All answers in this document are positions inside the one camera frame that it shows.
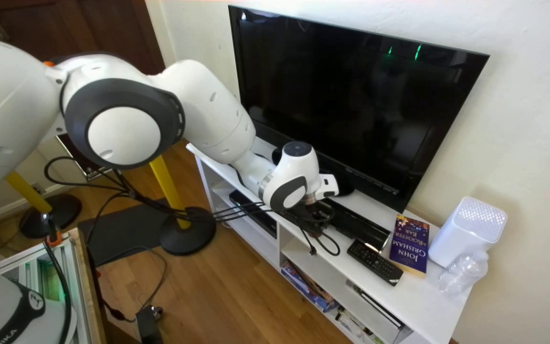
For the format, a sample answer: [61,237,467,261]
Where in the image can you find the black power brick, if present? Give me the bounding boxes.
[135,305,164,344]

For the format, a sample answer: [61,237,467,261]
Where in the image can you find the black cable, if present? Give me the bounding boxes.
[95,246,169,322]

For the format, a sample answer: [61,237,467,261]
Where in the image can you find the row of books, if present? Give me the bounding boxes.
[281,260,340,313]

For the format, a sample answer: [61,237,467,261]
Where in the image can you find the black floor mat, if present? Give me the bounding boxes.
[78,199,181,267]

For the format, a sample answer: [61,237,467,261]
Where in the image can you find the silver media player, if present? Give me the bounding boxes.
[345,279,406,331]

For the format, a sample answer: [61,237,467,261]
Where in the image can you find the black remote control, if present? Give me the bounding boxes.
[347,239,404,287]

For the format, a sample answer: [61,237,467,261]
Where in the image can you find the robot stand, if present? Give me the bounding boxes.
[0,228,109,344]

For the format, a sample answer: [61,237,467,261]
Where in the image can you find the black soundbar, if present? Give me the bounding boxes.
[325,198,391,252]

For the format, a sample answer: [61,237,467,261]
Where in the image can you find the black media player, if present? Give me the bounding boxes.
[229,190,278,238]

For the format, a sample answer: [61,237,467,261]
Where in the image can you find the brown wooden door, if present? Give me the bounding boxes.
[0,0,166,75]

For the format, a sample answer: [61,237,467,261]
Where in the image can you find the stack of disc cases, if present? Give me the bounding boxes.
[335,306,386,344]

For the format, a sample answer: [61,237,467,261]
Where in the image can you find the blue paperback book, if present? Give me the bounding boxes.
[389,215,431,278]

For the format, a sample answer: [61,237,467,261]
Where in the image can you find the white perforated speaker box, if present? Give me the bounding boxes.
[428,196,508,269]

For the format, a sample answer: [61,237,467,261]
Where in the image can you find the black flat screen television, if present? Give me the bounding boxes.
[229,6,490,214]

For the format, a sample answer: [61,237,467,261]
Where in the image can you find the yellow pole with black base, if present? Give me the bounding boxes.
[5,171,83,239]
[148,155,217,256]

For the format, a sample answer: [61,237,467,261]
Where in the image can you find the clear plastic bottle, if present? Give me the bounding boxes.
[436,252,489,295]

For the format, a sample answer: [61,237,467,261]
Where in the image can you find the white television cabinet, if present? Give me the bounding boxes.
[187,137,472,344]

